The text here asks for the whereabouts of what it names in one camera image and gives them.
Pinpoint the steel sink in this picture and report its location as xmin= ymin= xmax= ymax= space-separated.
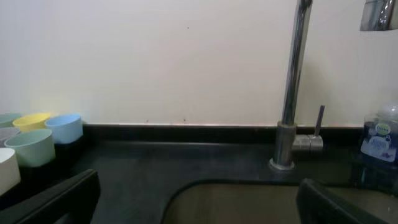
xmin=160 ymin=180 xmax=398 ymax=224

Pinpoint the green cup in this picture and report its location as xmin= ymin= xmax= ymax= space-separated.
xmin=4 ymin=128 xmax=56 ymax=168
xmin=0 ymin=113 xmax=22 ymax=128

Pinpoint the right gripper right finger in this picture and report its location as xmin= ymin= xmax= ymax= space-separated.
xmin=295 ymin=178 xmax=389 ymax=224

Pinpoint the steel tap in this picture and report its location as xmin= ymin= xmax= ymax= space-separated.
xmin=269 ymin=0 xmax=398 ymax=171

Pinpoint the black tray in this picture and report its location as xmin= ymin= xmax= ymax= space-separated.
xmin=0 ymin=135 xmax=91 ymax=211

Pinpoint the white cup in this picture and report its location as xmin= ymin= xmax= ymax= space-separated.
xmin=0 ymin=147 xmax=22 ymax=197

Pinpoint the grey cup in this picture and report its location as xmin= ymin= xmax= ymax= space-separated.
xmin=0 ymin=126 xmax=21 ymax=147

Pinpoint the blue cup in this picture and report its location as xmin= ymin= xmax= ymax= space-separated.
xmin=45 ymin=113 xmax=84 ymax=144

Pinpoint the blue soap bottle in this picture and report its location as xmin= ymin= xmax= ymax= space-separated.
xmin=357 ymin=101 xmax=398 ymax=175

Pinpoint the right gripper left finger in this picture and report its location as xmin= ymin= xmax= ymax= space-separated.
xmin=0 ymin=169 xmax=101 ymax=224

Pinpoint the yellow cup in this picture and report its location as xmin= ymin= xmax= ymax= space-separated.
xmin=12 ymin=112 xmax=51 ymax=133

